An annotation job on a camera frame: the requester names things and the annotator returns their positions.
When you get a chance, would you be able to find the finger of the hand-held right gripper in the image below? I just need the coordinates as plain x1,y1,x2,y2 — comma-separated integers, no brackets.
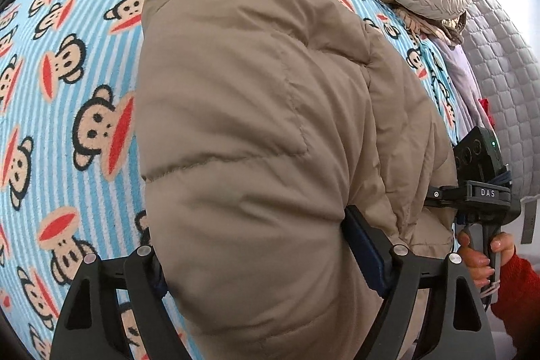
428,185,467,211

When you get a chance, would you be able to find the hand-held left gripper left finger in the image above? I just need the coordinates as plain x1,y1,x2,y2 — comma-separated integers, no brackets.
50,245,190,360

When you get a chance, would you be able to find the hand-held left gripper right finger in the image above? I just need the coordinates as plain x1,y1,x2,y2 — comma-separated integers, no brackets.
341,205,496,360

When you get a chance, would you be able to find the beige puffer jacket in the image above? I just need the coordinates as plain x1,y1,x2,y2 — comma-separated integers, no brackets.
135,0,458,360

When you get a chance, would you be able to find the person's right hand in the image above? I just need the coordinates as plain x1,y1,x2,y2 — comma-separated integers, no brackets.
458,231,517,287

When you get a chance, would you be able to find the small red item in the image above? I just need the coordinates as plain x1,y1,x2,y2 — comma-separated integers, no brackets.
478,98,494,129

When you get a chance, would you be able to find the grey quilted bedspread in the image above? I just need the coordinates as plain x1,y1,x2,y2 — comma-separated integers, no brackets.
462,0,540,200

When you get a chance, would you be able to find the blue monkey print blanket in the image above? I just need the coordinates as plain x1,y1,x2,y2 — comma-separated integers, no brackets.
0,0,460,360

